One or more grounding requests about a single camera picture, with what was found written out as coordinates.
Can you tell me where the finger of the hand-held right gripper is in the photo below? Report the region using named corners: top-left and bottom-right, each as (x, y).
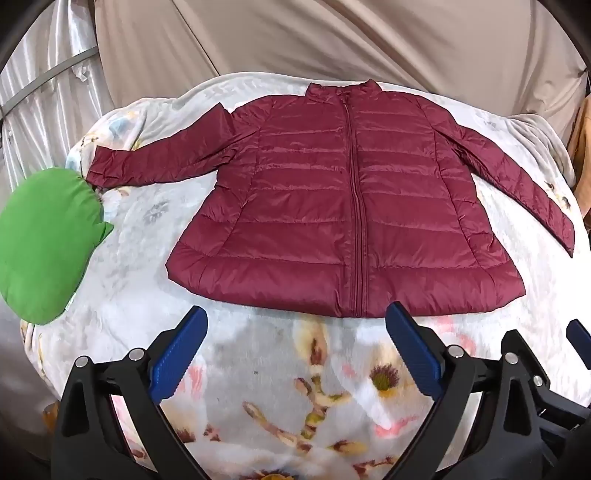
top-left (566, 318), bottom-right (591, 359)
top-left (501, 329), bottom-right (591, 431)

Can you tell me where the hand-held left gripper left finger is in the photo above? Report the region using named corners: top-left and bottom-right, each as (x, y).
top-left (54, 305), bottom-right (209, 480)

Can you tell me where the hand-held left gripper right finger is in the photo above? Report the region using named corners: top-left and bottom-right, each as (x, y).
top-left (385, 301), bottom-right (555, 480)

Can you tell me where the maroon quilted puffer jacket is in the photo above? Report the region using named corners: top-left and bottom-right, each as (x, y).
top-left (85, 79), bottom-right (575, 319)

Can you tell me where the floral grey blanket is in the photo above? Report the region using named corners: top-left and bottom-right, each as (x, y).
top-left (21, 69), bottom-right (591, 480)

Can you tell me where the green cushion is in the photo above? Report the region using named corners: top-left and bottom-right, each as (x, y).
top-left (0, 167), bottom-right (115, 324)

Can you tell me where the orange cloth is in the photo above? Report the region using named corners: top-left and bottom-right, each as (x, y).
top-left (567, 96), bottom-right (591, 185)

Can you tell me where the white satin curtain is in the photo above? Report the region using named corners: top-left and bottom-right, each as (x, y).
top-left (0, 7), bottom-right (112, 185)

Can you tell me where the grey strap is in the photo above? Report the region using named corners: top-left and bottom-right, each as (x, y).
top-left (0, 45), bottom-right (100, 121)

